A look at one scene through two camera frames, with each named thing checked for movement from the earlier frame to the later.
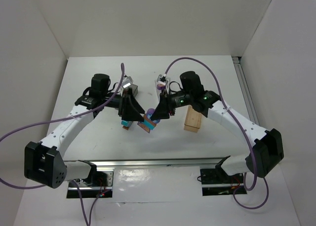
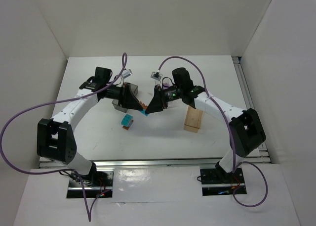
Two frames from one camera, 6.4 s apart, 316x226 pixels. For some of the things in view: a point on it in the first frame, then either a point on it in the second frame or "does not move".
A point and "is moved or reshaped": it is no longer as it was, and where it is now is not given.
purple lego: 149,113 -> 167,84
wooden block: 192,120 does not move
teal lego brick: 126,123 does not move
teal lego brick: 150,125 is moved or reshaped
